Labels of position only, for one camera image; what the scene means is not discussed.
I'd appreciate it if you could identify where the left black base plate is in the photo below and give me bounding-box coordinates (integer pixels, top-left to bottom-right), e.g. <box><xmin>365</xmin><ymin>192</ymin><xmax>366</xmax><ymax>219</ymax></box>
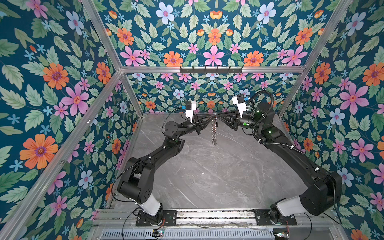
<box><xmin>136</xmin><ymin>210</ymin><xmax>178</xmax><ymax>227</ymax></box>

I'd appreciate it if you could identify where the red handled key ring organizer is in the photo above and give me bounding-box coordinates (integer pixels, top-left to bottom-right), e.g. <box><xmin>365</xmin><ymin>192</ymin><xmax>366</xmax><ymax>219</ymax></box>
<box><xmin>211</xmin><ymin>113</ymin><xmax>218</xmax><ymax>146</ymax></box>

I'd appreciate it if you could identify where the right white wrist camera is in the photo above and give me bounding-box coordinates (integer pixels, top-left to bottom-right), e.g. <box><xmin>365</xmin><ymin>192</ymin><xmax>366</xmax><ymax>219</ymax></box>
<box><xmin>232</xmin><ymin>94</ymin><xmax>247</xmax><ymax>118</ymax></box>

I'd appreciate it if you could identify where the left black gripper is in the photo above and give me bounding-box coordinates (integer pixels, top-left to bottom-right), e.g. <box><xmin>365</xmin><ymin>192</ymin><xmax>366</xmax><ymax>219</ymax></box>
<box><xmin>176</xmin><ymin>114</ymin><xmax>214</xmax><ymax>139</ymax></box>

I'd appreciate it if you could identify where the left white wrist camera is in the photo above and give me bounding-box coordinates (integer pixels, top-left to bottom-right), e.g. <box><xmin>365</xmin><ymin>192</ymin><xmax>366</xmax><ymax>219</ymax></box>
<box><xmin>183</xmin><ymin>101</ymin><xmax>197</xmax><ymax>124</ymax></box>

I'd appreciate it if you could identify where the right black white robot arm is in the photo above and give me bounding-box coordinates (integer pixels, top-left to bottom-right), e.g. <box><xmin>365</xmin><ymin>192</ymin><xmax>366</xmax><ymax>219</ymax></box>
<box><xmin>217</xmin><ymin>103</ymin><xmax>343</xmax><ymax>224</ymax></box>

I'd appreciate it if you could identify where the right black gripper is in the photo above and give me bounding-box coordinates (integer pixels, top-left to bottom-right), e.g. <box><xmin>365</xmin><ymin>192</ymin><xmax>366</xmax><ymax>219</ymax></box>
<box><xmin>218</xmin><ymin>110</ymin><xmax>264</xmax><ymax>134</ymax></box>

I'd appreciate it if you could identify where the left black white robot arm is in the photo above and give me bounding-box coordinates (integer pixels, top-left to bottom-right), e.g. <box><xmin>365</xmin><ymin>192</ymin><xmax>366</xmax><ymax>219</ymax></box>
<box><xmin>116</xmin><ymin>115</ymin><xmax>216</xmax><ymax>226</ymax></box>

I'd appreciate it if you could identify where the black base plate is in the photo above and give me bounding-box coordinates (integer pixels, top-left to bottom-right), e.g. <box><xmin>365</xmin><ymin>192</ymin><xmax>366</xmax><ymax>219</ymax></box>
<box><xmin>252</xmin><ymin>209</ymin><xmax>297</xmax><ymax>226</ymax></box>
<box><xmin>136</xmin><ymin>210</ymin><xmax>178</xmax><ymax>227</ymax></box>

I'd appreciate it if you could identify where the white vented cable duct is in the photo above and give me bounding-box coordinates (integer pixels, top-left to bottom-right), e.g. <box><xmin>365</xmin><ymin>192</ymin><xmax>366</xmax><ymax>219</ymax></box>
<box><xmin>100</xmin><ymin>229</ymin><xmax>275</xmax><ymax>240</ymax></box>

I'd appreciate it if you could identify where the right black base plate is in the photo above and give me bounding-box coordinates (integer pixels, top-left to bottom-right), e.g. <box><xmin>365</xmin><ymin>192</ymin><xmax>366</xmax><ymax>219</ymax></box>
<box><xmin>252</xmin><ymin>209</ymin><xmax>297</xmax><ymax>226</ymax></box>

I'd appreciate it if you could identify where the aluminium cage frame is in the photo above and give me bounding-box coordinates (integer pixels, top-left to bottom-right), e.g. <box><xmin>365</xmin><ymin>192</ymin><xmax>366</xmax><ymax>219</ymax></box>
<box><xmin>1</xmin><ymin>1</ymin><xmax>339</xmax><ymax>240</ymax></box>

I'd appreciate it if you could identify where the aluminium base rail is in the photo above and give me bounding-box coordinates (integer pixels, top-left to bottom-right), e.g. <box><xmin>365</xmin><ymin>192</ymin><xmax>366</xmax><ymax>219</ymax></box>
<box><xmin>93</xmin><ymin>209</ymin><xmax>341</xmax><ymax>229</ymax></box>

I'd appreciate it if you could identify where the grey wall hook rack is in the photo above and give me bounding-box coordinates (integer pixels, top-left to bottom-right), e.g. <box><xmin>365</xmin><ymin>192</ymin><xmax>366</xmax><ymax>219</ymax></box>
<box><xmin>179</xmin><ymin>66</ymin><xmax>243</xmax><ymax>75</ymax></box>

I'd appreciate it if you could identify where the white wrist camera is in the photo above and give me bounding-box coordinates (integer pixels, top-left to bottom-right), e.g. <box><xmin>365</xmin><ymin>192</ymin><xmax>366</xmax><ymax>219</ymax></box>
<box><xmin>232</xmin><ymin>94</ymin><xmax>247</xmax><ymax>118</ymax></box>
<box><xmin>183</xmin><ymin>101</ymin><xmax>197</xmax><ymax>124</ymax></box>

